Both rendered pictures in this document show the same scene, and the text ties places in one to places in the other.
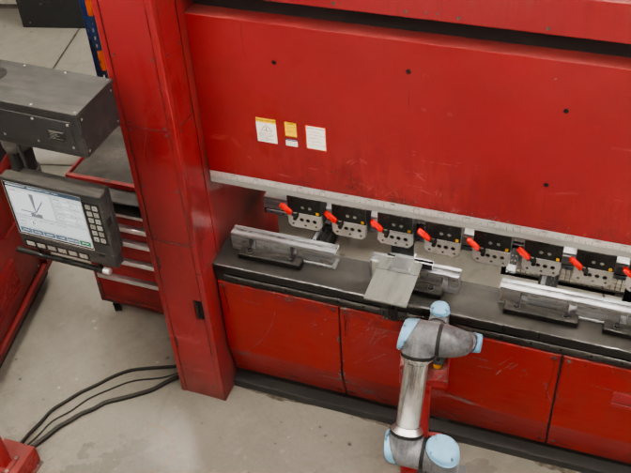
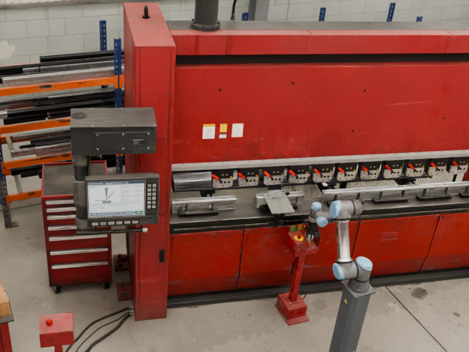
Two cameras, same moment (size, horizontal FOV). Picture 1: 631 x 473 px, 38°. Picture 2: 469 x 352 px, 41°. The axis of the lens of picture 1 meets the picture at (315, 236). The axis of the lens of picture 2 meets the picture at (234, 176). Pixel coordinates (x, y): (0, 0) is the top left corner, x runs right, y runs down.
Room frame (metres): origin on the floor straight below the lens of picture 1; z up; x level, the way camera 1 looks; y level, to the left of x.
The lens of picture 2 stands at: (-0.21, 2.45, 3.70)
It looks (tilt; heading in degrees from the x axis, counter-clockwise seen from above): 32 degrees down; 322
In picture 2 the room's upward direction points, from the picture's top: 6 degrees clockwise
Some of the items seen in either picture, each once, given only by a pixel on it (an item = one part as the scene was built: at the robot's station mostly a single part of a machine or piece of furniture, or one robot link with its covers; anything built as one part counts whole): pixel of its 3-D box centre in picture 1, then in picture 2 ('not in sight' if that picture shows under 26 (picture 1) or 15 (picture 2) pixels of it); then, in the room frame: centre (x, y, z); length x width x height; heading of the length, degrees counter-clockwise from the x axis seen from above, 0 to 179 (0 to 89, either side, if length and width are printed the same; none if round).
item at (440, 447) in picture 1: (440, 456); (361, 267); (1.87, -0.39, 0.94); 0.13 x 0.12 x 0.14; 70
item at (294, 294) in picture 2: (423, 410); (296, 274); (2.50, -0.42, 0.39); 0.05 x 0.05 x 0.54; 77
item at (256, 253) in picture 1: (269, 257); (198, 212); (3.02, 0.21, 0.89); 0.30 x 0.05 x 0.03; 68
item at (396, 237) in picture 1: (397, 224); (273, 172); (2.86, -0.34, 1.18); 0.15 x 0.09 x 0.17; 68
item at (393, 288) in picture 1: (393, 281); (278, 202); (2.71, -0.31, 1.00); 0.26 x 0.18 x 0.01; 158
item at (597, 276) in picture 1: (595, 262); (368, 167); (2.55, -1.08, 1.18); 0.15 x 0.09 x 0.17; 68
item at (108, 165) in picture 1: (149, 230); (78, 230); (3.74, 0.89, 0.50); 0.50 x 0.50 x 1.00; 68
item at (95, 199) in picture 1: (67, 214); (122, 198); (2.78, 0.97, 1.42); 0.45 x 0.12 x 0.36; 66
